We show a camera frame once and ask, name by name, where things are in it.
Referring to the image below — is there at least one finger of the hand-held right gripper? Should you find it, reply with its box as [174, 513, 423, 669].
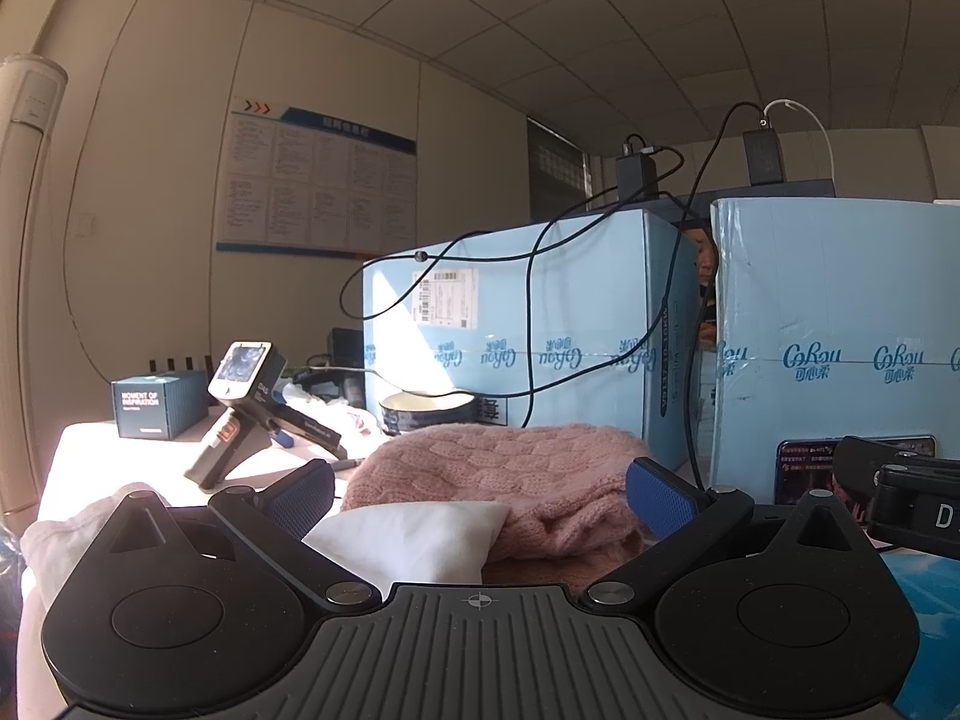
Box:
[832, 435, 938, 500]

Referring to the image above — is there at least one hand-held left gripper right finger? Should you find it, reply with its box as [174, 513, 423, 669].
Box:
[581, 456, 878, 608]

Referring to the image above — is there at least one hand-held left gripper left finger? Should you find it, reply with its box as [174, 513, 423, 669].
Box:
[90, 457, 383, 608]

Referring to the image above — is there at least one black smartphone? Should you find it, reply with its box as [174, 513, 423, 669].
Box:
[775, 435, 938, 507]

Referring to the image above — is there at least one white crumpled tissue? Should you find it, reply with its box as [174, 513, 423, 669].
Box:
[281, 382, 376, 440]

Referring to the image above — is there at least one blue printed mouse mat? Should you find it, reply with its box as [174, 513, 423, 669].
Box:
[877, 547, 960, 706]

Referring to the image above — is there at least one grey hand-held device with screen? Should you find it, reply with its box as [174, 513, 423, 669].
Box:
[184, 340, 347, 494]

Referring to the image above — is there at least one blue and white bowl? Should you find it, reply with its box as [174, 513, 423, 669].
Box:
[377, 388, 479, 437]

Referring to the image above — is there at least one black desk device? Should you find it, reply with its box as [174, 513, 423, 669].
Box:
[328, 327, 366, 372]

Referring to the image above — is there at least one pink knitted sweater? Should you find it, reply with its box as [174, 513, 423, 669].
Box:
[341, 424, 653, 590]

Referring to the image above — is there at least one small dark teal box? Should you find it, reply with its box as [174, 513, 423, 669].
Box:
[111, 371, 209, 440]

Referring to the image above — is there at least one large light blue cardboard box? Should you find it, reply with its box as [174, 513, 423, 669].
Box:
[709, 197, 960, 507]

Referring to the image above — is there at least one small light blue cardboard box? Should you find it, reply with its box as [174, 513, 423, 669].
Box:
[362, 208, 706, 470]

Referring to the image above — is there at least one white crumpled cloth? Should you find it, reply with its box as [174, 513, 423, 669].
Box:
[21, 481, 151, 616]

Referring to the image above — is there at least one black power adapter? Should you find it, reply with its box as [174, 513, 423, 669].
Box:
[615, 136, 661, 200]
[742, 116, 787, 187]

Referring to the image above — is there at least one dark window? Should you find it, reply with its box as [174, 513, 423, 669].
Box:
[526, 116, 587, 220]

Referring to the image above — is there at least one white standing air conditioner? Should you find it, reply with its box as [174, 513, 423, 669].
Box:
[0, 52, 70, 518]

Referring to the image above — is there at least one white cable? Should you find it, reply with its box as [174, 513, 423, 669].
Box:
[763, 99, 835, 182]

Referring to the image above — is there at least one wall notice board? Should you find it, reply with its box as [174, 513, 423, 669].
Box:
[216, 96, 418, 260]

